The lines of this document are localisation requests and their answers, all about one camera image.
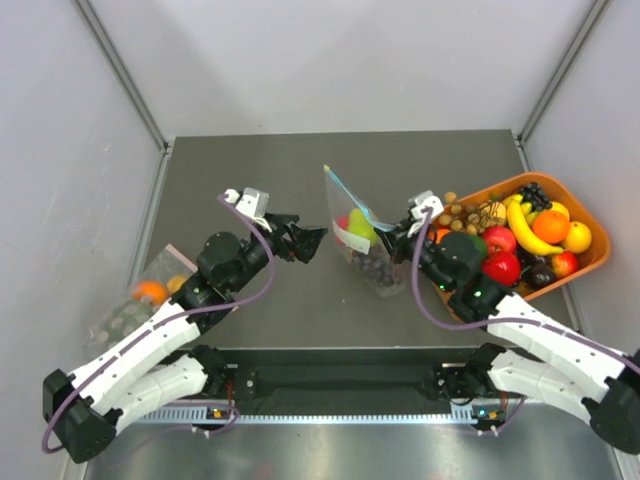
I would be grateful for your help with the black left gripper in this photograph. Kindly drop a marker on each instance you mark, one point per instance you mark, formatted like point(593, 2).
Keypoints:
point(305, 241)

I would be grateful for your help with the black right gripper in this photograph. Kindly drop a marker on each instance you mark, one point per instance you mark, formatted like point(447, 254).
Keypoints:
point(397, 242)

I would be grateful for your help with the clear zip bag blue seal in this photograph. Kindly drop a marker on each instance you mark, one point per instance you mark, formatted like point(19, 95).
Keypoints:
point(341, 200)

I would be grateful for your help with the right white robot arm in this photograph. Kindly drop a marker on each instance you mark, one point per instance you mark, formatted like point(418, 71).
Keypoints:
point(593, 382)

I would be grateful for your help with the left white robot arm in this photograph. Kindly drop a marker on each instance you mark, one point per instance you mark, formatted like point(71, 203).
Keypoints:
point(87, 408)

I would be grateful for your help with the fake dark grapes in bag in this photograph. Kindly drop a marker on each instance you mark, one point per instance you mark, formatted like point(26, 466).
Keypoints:
point(376, 268)

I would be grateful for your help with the fake green pear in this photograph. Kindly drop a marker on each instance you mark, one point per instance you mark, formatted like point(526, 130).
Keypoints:
point(360, 226)

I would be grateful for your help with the fake red apple in bag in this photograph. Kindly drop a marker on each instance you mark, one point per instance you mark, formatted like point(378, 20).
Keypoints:
point(340, 227)

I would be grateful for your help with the fake orange left in bin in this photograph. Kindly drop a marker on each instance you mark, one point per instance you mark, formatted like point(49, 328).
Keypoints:
point(440, 233)

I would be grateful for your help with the fake brown longan bunch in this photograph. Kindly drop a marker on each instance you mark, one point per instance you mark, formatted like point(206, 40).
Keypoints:
point(472, 217)

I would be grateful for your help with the fake green lime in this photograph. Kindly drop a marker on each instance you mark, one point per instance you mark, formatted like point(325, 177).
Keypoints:
point(480, 245)

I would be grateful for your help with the fake red apple top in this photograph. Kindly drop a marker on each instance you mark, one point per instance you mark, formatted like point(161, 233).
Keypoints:
point(499, 239)

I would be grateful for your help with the fake big red apple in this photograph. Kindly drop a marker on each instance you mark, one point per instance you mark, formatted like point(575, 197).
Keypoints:
point(503, 267)

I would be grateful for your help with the clear zip bag pink seal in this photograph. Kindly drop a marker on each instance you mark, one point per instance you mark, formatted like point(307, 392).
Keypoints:
point(171, 268)

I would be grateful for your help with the fake orange in pink bag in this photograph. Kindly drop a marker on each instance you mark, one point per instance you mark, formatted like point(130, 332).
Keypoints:
point(151, 292)

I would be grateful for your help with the fake dark grapes in bin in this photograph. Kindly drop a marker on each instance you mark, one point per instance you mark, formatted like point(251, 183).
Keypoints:
point(535, 195)

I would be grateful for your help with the fake dark plum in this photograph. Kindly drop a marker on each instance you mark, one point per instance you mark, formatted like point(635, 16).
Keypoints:
point(539, 276)

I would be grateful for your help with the fake large orange in bin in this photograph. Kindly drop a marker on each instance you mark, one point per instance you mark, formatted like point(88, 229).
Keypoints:
point(551, 226)

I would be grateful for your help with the fake small red peach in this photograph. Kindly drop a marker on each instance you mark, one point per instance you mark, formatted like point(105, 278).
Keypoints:
point(564, 264)

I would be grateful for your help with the fake yellow lemon in bin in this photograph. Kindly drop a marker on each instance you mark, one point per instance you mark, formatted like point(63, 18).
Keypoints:
point(578, 239)

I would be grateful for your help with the orange plastic fruit bin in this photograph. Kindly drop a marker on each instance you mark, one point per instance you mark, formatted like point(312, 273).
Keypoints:
point(564, 201)

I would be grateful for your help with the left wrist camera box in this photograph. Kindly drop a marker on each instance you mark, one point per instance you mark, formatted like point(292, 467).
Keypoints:
point(249, 202)

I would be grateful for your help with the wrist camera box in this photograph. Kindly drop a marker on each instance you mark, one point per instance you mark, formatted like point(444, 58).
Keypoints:
point(249, 202)
point(425, 204)

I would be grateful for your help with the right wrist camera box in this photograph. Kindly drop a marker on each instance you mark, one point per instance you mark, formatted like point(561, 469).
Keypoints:
point(425, 204)

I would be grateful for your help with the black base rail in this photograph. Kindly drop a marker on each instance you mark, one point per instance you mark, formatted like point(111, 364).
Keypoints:
point(341, 381)

